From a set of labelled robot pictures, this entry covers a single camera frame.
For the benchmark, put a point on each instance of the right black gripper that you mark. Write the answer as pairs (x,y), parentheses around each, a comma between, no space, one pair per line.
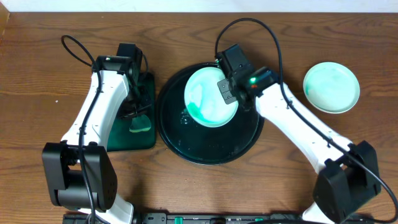
(237,98)

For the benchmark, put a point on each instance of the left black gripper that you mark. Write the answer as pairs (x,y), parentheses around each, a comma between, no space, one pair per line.
(134,109)

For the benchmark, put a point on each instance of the green sponge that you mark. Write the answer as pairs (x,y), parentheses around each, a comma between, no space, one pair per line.
(140,124)

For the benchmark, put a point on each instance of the mint plate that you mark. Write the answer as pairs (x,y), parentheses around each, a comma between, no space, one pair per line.
(331,87)
(204,101)

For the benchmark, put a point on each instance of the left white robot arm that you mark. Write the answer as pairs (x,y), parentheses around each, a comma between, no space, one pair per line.
(78,170)

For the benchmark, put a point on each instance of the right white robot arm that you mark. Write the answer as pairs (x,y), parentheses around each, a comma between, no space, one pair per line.
(348,174)

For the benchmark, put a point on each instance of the dark green rectangular tray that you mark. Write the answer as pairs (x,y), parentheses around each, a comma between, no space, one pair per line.
(120,137)

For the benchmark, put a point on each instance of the round black tray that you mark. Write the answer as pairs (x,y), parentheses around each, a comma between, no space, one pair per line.
(194,142)

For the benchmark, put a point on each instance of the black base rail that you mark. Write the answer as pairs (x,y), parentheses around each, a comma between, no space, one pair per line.
(163,218)

